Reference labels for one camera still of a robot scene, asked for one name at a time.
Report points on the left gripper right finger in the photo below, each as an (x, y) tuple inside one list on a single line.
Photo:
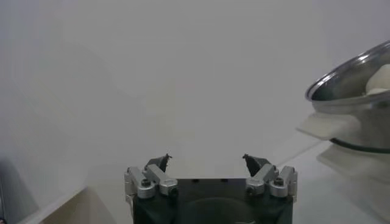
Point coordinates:
[(268, 175)]

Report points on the white steamed baozi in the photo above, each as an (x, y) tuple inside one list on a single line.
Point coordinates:
[(381, 77)]

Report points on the cream electric cooker base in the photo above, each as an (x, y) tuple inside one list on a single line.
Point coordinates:
[(365, 173)]

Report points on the stainless steel steamer basket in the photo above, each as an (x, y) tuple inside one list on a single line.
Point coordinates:
[(371, 128)]

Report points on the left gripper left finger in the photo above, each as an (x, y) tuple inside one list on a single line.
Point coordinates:
[(152, 176)]

